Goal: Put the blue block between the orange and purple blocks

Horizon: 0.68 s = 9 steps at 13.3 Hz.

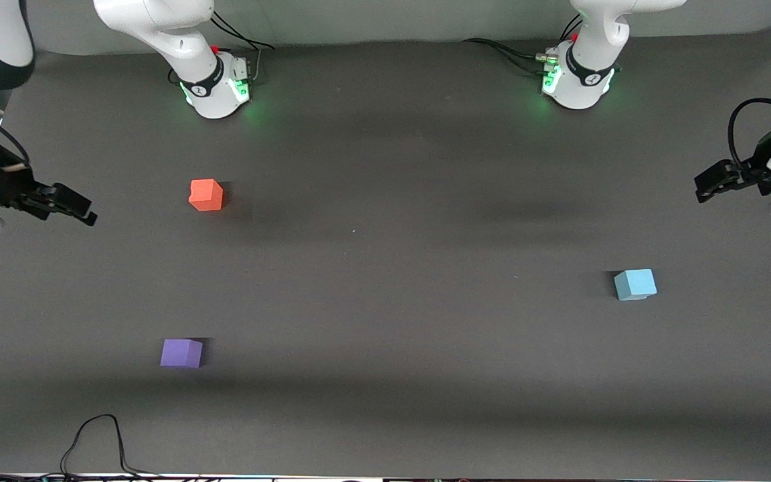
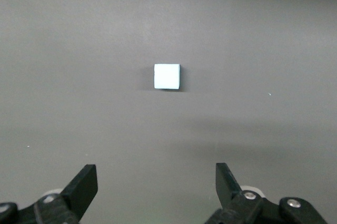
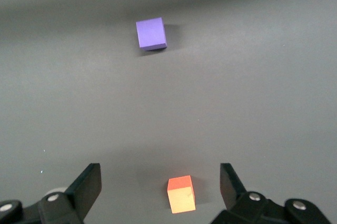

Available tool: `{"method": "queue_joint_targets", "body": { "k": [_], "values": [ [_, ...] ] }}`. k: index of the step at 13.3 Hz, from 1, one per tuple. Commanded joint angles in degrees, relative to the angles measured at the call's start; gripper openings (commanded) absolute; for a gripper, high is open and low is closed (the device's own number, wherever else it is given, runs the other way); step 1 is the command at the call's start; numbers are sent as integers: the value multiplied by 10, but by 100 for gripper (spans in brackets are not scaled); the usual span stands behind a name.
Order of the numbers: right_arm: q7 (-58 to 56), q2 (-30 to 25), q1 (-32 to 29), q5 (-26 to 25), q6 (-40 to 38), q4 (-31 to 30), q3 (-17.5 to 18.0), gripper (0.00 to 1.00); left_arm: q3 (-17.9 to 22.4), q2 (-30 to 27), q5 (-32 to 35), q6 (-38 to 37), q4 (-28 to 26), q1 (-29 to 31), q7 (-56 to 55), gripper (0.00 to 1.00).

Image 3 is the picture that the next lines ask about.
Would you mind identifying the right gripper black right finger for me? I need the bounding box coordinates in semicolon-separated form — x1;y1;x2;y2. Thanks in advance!
210;163;333;224

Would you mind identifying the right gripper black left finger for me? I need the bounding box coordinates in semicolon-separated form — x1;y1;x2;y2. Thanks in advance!
0;163;103;224

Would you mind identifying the orange foam block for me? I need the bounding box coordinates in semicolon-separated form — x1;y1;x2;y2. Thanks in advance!
166;175;196;214

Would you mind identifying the purple foam block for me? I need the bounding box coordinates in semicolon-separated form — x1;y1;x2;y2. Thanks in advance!
135;17;168;52

